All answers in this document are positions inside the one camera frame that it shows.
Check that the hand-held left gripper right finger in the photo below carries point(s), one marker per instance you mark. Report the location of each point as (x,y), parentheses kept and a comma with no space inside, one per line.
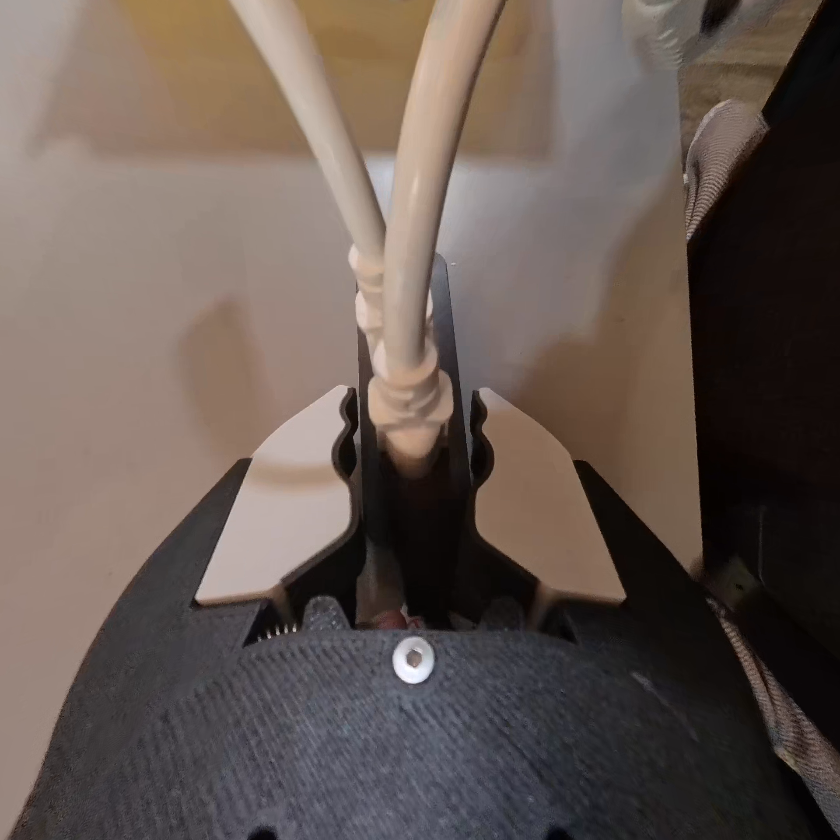
(538,512)

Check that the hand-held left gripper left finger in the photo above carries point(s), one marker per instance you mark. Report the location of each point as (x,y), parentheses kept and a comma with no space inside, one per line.
(282,512)

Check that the black power adapter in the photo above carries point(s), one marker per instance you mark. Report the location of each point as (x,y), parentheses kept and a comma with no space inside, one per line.
(420,525)

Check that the white desk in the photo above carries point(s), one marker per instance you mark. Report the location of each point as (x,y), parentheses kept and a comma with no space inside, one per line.
(131,328)

